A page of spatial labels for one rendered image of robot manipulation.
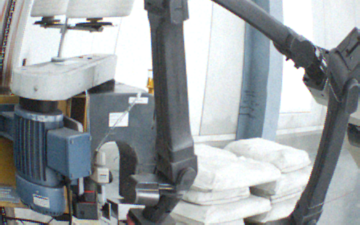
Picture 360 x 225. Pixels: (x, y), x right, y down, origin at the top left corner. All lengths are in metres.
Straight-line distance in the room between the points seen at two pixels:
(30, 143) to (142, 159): 0.51
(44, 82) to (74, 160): 0.17
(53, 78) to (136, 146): 0.51
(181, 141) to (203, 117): 5.97
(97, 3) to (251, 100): 6.39
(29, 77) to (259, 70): 6.42
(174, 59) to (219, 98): 6.13
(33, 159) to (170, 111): 0.34
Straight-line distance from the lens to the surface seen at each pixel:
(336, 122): 1.32
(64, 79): 1.60
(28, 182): 1.64
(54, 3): 1.88
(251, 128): 7.99
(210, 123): 7.77
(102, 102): 1.94
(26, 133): 1.62
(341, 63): 1.27
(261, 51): 7.88
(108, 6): 1.66
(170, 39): 1.64
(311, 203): 1.46
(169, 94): 1.68
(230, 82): 7.84
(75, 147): 1.58
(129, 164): 2.05
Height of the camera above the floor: 1.61
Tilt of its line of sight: 8 degrees down
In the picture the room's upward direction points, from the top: 7 degrees clockwise
